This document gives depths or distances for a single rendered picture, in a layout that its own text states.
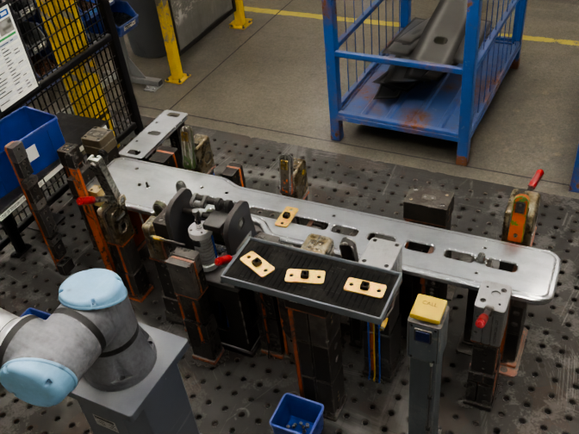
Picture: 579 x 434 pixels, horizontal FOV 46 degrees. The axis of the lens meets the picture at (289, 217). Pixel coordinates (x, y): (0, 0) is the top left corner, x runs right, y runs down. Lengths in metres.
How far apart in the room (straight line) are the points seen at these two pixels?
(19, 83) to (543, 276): 1.71
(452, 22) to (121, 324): 3.14
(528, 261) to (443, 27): 2.48
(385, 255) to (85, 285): 0.67
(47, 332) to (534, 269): 1.10
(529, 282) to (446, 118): 2.24
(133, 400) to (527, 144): 3.00
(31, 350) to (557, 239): 1.61
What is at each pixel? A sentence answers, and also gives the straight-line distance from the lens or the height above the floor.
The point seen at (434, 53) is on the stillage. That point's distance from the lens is 3.77.
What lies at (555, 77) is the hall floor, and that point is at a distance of 4.66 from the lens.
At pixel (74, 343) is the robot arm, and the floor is 1.30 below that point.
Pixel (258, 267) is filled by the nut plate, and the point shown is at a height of 1.16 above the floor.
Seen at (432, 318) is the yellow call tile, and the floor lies 1.16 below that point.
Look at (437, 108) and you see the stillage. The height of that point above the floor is 0.16.
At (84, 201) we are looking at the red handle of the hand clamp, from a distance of 1.86.
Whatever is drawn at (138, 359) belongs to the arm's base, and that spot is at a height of 1.15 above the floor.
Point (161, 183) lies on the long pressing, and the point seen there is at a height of 1.00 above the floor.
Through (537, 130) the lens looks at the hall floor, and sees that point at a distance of 4.10.
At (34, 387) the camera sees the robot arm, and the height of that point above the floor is 1.28.
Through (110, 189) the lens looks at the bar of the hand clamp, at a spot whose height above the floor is 1.11.
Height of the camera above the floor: 2.18
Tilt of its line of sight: 39 degrees down
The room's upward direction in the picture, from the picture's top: 7 degrees counter-clockwise
